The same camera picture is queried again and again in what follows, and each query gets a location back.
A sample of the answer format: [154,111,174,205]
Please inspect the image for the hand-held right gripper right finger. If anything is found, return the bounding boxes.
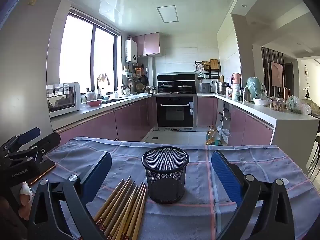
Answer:
[211,150,295,240]

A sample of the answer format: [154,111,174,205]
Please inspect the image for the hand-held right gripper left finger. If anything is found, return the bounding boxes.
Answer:
[27,151,113,240]

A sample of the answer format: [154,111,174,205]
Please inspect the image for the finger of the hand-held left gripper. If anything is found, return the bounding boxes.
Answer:
[0,127,41,155]
[9,132,61,164]

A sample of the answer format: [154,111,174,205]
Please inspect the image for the bunch of wooden chopsticks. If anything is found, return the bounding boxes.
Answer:
[79,176,148,240]

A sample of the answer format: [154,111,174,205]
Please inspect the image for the black mesh utensil holder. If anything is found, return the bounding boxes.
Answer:
[141,147,190,204]

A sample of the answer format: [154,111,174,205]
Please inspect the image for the person's left hand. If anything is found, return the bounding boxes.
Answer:
[17,181,34,218]

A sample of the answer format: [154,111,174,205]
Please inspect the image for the white plastic bag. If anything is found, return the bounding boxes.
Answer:
[217,127,230,145]

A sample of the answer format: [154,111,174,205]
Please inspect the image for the yellow cooking oil bottle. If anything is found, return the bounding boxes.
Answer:
[205,126,215,146]

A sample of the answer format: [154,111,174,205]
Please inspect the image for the blue plaid tablecloth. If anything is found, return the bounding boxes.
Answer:
[30,137,314,240]

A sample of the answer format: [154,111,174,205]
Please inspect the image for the white microwave oven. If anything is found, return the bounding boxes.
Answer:
[46,82,82,118]

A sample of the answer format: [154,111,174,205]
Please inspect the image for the pink lower kitchen cabinets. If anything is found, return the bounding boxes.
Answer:
[197,96,274,147]
[54,96,157,147]

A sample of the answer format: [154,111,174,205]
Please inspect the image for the black built-in oven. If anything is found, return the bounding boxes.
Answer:
[156,96,194,128]

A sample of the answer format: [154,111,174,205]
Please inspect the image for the white jug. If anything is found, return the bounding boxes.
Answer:
[231,84,241,100]

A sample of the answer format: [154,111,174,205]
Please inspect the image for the beige hanging cloth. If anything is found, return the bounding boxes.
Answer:
[98,73,111,85]

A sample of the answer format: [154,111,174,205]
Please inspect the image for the steel stock pot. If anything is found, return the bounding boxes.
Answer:
[216,81,229,95]

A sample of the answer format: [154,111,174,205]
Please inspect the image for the clear food container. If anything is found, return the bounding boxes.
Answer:
[270,97,286,112]

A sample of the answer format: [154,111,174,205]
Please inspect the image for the kitchen window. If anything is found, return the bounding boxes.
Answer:
[59,9,120,93]

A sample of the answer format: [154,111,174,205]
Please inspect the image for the mint green appliance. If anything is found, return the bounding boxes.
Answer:
[246,77,263,99]

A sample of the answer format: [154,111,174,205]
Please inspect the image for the green patterned bag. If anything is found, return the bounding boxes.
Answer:
[286,95,312,115]

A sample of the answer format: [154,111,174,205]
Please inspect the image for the black range hood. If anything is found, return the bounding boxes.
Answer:
[157,73,196,83]

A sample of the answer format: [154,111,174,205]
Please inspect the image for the white water heater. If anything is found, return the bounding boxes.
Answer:
[125,39,138,63]

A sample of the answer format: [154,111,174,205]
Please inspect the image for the ceiling light panel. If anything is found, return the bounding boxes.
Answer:
[157,6,179,22]

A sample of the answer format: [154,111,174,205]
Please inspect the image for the black wall rack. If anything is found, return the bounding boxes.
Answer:
[195,59,222,80]

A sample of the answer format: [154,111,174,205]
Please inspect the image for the pink wall picture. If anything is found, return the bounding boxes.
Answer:
[271,61,284,88]

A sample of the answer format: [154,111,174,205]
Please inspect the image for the pink wall cabinet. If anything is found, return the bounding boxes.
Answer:
[132,32,161,57]

